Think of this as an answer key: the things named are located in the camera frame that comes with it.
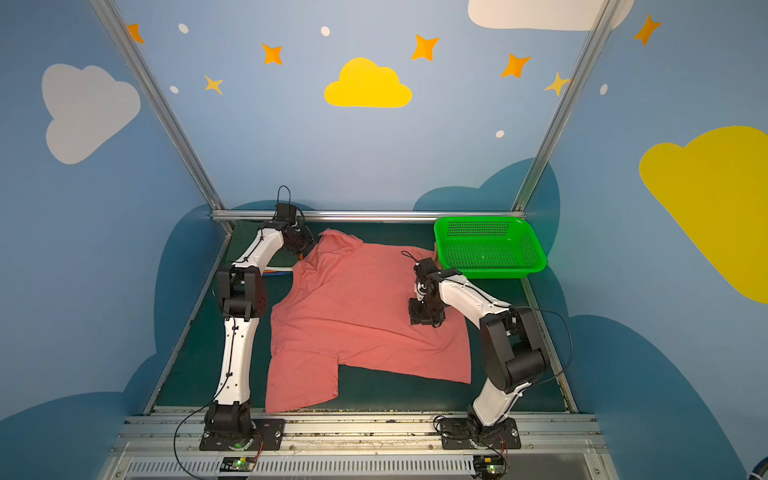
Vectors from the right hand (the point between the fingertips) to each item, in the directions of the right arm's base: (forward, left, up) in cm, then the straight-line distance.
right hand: (419, 317), depth 91 cm
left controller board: (-39, +44, -4) cm, 59 cm away
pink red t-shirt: (+9, +24, -8) cm, 27 cm away
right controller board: (-36, -17, -6) cm, 40 cm away
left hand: (+30, +39, 0) cm, 50 cm away
